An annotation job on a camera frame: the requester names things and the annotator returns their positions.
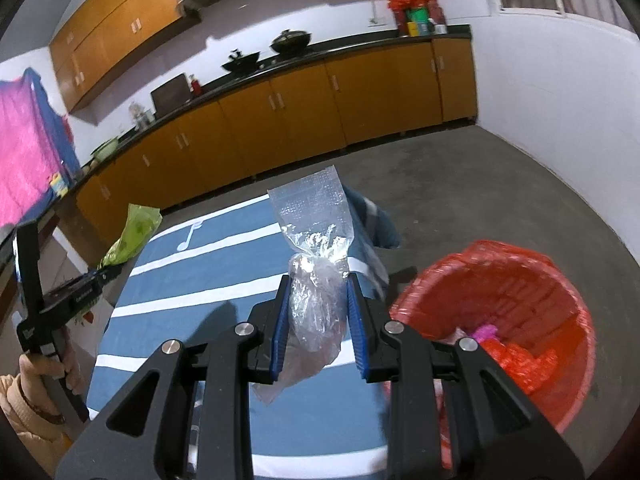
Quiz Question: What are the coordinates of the blue striped tablecloth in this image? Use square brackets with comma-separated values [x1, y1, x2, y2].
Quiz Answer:
[85, 187, 401, 480]

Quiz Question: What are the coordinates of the black kitchen countertop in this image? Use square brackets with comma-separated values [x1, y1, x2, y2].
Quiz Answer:
[75, 24, 473, 181]

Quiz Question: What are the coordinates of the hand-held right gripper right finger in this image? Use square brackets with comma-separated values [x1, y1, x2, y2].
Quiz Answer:
[346, 272, 586, 480]

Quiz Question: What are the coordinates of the red bin liner bag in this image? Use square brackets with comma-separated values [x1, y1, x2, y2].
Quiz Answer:
[389, 239, 598, 471]

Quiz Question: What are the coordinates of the red mesh wastebasket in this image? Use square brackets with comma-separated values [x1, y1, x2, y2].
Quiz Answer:
[389, 239, 598, 471]

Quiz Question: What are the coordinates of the light green plastic bag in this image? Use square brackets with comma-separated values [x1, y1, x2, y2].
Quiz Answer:
[97, 203, 163, 269]

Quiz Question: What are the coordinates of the dark brown cutting board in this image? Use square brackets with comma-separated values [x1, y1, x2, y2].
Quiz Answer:
[151, 73, 192, 116]

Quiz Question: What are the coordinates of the row of upper kitchen cabinets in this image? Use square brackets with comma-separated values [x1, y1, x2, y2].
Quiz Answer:
[49, 0, 438, 113]

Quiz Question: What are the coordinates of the person's left hand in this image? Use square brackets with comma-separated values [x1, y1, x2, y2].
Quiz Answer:
[17, 331, 90, 398]

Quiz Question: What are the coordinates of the black open wok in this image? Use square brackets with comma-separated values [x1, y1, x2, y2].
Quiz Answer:
[221, 49, 262, 75]

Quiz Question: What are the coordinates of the green basin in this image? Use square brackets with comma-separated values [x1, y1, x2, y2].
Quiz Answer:
[91, 137, 121, 162]

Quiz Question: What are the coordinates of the green box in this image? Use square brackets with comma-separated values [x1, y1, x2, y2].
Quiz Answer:
[405, 7, 430, 36]

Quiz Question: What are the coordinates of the red plastic bag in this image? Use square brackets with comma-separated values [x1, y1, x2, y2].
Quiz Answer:
[487, 340, 558, 396]

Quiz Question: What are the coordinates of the clear jar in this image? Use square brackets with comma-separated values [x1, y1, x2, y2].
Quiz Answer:
[129, 101, 156, 128]

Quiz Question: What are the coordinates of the person's left forearm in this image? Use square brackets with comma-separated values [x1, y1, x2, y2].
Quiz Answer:
[0, 372, 73, 478]

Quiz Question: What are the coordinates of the row of kitchen cabinets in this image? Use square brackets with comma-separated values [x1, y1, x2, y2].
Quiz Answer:
[75, 37, 476, 221]
[49, 0, 438, 113]

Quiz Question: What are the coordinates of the row of lower kitchen cabinets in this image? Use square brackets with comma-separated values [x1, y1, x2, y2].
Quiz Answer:
[75, 37, 476, 221]

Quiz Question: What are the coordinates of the clear plastic bag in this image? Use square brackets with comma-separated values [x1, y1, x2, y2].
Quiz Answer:
[251, 165, 373, 406]

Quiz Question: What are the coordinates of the black wok with lid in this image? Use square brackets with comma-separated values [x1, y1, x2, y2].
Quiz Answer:
[270, 29, 313, 55]

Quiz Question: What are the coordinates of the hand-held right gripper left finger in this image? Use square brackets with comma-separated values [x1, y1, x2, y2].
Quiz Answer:
[55, 272, 292, 480]

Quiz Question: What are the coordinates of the pink and blue hanging blanket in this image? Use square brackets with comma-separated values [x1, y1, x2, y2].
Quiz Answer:
[0, 67, 82, 228]

